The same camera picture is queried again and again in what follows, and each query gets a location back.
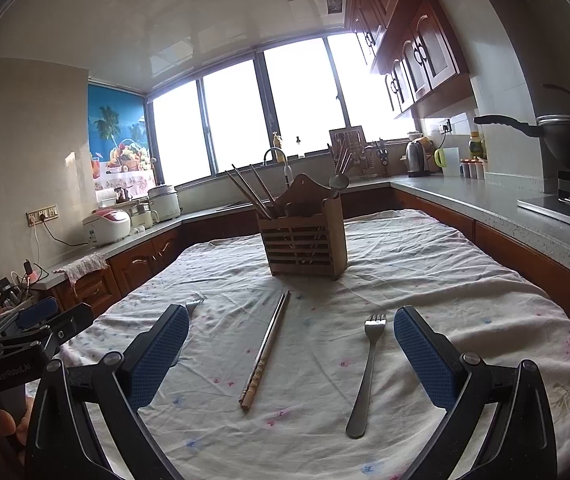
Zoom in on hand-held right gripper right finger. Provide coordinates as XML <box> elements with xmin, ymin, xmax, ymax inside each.
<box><xmin>393</xmin><ymin>305</ymin><xmax>560</xmax><ymax>480</ymax></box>

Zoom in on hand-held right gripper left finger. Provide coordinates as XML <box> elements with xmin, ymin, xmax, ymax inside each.
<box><xmin>24</xmin><ymin>304</ymin><xmax>192</xmax><ymax>480</ymax></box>

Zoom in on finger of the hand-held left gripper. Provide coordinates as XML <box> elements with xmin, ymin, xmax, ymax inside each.
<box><xmin>0</xmin><ymin>302</ymin><xmax>96</xmax><ymax>357</ymax></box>
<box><xmin>0</xmin><ymin>296</ymin><xmax>62</xmax><ymax>334</ymax></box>

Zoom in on steel fork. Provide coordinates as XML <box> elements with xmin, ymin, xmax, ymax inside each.
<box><xmin>346</xmin><ymin>314</ymin><xmax>388</xmax><ymax>440</ymax></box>

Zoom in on steel chopstick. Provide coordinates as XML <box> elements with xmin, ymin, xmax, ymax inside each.
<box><xmin>238</xmin><ymin>292</ymin><xmax>286</xmax><ymax>406</ymax></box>

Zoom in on carved bamboo chopstick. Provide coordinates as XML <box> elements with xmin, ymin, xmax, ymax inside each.
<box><xmin>243</xmin><ymin>291</ymin><xmax>292</xmax><ymax>413</ymax></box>

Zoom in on wooden slatted utensil holder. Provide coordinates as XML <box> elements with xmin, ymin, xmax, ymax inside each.
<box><xmin>257</xmin><ymin>173</ymin><xmax>350</xmax><ymax>281</ymax></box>

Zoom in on brown wooden chopstick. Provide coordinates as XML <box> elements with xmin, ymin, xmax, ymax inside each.
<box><xmin>231</xmin><ymin>163</ymin><xmax>273</xmax><ymax>220</ymax></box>
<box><xmin>249</xmin><ymin>163</ymin><xmax>280</xmax><ymax>212</ymax></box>
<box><xmin>225</xmin><ymin>170</ymin><xmax>267</xmax><ymax>221</ymax></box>

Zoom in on steel spoon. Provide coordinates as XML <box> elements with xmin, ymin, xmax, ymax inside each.
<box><xmin>329</xmin><ymin>172</ymin><xmax>350</xmax><ymax>201</ymax></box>

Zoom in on dish rack with utensils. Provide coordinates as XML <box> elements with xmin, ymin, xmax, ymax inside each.
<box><xmin>327</xmin><ymin>127</ymin><xmax>393</xmax><ymax>178</ymax></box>

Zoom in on floral dish cloth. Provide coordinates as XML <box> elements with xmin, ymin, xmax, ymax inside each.
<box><xmin>54</xmin><ymin>252</ymin><xmax>110</xmax><ymax>288</ymax></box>

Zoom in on brown wooden base cabinets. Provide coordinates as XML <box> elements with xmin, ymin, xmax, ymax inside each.
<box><xmin>52</xmin><ymin>187</ymin><xmax>570</xmax><ymax>341</ymax></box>

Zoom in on pink and white rice cooker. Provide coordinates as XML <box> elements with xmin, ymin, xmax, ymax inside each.
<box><xmin>82</xmin><ymin>209</ymin><xmax>132</xmax><ymax>247</ymax></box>

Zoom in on white floral tablecloth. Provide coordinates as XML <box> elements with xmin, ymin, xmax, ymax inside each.
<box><xmin>40</xmin><ymin>208</ymin><xmax>570</xmax><ymax>480</ymax></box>

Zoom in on grey kitchen countertop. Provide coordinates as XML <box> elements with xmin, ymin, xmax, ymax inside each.
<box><xmin>0</xmin><ymin>175</ymin><xmax>570</xmax><ymax>321</ymax></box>

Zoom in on condiment jars set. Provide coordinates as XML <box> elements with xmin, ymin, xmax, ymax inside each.
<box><xmin>460</xmin><ymin>157</ymin><xmax>488</xmax><ymax>180</ymax></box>

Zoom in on steel electric kettle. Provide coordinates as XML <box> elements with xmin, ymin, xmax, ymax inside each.
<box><xmin>405</xmin><ymin>139</ymin><xmax>433</xmax><ymax>178</ymax></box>

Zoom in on tropical fruit print blind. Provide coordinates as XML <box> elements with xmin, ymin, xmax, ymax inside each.
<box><xmin>87</xmin><ymin>84</ymin><xmax>158</xmax><ymax>191</ymax></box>

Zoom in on gas stove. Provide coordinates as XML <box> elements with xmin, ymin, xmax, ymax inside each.
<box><xmin>517</xmin><ymin>170</ymin><xmax>570</xmax><ymax>241</ymax></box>

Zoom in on kitchen faucet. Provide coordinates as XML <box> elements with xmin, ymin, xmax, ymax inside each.
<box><xmin>263</xmin><ymin>147</ymin><xmax>293</xmax><ymax>183</ymax></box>

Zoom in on kitchen window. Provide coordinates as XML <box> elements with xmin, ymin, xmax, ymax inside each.
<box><xmin>147</xmin><ymin>34</ymin><xmax>416</xmax><ymax>188</ymax></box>

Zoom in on brown wooden upper cabinets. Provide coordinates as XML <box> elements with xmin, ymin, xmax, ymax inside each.
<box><xmin>345</xmin><ymin>0</ymin><xmax>476</xmax><ymax>118</ymax></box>

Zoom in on wall outlet strip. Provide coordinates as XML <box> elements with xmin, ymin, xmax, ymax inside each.
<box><xmin>26</xmin><ymin>205</ymin><xmax>60</xmax><ymax>226</ymax></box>

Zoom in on white pitcher green handle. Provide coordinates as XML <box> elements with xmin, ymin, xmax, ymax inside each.
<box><xmin>434</xmin><ymin>147</ymin><xmax>460</xmax><ymax>177</ymax></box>

